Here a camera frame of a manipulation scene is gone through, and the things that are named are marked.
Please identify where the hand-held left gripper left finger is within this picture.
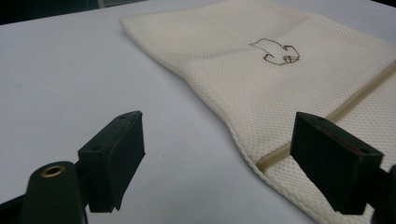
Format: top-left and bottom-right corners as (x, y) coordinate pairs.
(77, 110), (147, 214)

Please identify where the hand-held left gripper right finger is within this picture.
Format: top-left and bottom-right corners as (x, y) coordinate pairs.
(290, 111), (385, 216)

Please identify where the cream mesh laundry bag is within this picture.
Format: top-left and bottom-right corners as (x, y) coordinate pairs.
(119, 0), (396, 224)

